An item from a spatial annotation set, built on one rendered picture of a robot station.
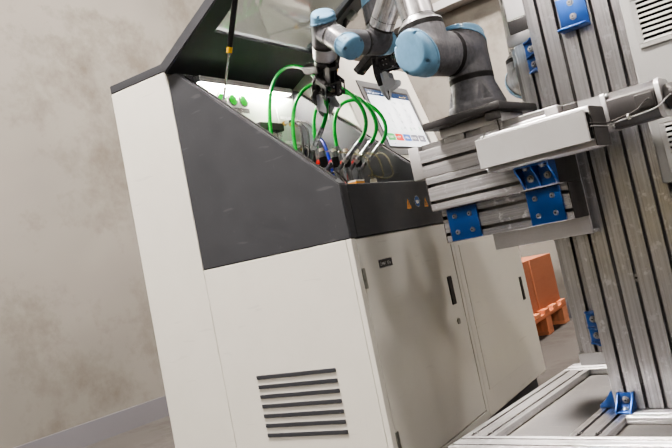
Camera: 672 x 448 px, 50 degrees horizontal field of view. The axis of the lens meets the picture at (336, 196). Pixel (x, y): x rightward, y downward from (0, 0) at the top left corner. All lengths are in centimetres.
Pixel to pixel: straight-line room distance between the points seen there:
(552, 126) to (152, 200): 144
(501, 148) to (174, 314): 132
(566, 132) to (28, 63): 354
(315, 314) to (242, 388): 39
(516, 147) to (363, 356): 78
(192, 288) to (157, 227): 25
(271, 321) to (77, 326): 227
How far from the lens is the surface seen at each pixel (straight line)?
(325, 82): 224
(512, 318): 309
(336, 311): 211
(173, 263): 250
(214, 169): 235
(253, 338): 231
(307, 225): 213
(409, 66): 181
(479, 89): 187
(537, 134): 165
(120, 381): 451
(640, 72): 186
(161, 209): 252
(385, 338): 214
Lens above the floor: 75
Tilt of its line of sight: 5 degrees up
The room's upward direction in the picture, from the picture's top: 12 degrees counter-clockwise
